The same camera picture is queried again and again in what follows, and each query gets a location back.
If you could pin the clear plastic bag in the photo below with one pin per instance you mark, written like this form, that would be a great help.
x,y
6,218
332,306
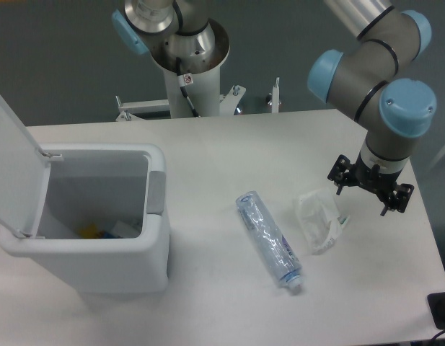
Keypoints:
x,y
319,219

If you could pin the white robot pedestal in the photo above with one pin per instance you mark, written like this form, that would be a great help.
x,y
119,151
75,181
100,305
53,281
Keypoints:
x,y
191,69

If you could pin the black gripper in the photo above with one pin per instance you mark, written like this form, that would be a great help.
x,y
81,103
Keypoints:
x,y
394,197

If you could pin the white trash can lid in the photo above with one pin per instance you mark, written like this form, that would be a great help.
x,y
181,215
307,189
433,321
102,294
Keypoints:
x,y
24,175

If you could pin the white trash can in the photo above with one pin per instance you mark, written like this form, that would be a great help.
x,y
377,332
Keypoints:
x,y
91,184

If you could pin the yellow trash in can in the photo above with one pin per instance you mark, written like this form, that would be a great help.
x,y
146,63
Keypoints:
x,y
90,232

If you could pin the black device at table edge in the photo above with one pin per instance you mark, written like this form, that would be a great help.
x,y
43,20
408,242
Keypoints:
x,y
436,302

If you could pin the clear plastic water bottle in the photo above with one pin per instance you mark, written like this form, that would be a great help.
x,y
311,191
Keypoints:
x,y
276,252

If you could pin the white paper trash in can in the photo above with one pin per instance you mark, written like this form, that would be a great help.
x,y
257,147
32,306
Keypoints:
x,y
120,229

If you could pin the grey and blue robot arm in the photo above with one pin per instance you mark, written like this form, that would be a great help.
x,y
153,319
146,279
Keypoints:
x,y
364,85

